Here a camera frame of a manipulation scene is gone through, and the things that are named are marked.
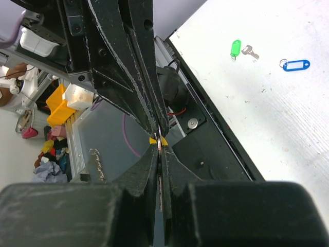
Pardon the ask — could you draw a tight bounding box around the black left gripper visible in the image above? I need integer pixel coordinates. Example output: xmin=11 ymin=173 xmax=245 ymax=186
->
xmin=14 ymin=1 xmax=155 ymax=135

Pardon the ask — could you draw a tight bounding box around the yellow storage bin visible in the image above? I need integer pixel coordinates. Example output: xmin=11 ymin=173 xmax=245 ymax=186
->
xmin=46 ymin=84 xmax=76 ymax=127

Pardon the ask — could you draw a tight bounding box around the silver key by green tag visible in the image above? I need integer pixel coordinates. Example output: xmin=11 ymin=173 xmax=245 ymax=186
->
xmin=241 ymin=45 xmax=259 ymax=59

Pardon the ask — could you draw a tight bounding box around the green key tag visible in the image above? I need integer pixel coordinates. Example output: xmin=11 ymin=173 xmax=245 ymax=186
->
xmin=230 ymin=39 xmax=241 ymax=61

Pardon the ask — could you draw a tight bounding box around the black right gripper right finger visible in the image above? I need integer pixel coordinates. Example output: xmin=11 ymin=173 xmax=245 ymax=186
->
xmin=161 ymin=146 xmax=328 ymax=246

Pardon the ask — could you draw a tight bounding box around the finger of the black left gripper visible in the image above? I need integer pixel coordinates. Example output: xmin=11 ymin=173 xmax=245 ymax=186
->
xmin=118 ymin=1 xmax=169 ymax=135

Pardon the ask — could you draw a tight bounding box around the blue key tag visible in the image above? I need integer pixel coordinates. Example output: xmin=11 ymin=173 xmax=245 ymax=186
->
xmin=279 ymin=59 xmax=310 ymax=72

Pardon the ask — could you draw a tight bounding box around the white box on bin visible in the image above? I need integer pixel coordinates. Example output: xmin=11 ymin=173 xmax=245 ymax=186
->
xmin=62 ymin=84 xmax=94 ymax=110

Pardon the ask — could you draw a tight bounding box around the yellow key tag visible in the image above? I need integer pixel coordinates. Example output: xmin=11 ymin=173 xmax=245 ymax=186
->
xmin=149 ymin=136 xmax=168 ymax=146

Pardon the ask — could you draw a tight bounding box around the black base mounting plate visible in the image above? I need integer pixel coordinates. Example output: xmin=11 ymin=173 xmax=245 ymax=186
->
xmin=155 ymin=37 xmax=264 ymax=182

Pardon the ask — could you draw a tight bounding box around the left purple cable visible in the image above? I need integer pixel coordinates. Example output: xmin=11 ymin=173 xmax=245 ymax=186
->
xmin=0 ymin=10 xmax=26 ymax=49

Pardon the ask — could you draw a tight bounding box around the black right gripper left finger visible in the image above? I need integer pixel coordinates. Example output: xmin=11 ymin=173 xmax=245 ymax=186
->
xmin=1 ymin=145 xmax=158 ymax=246

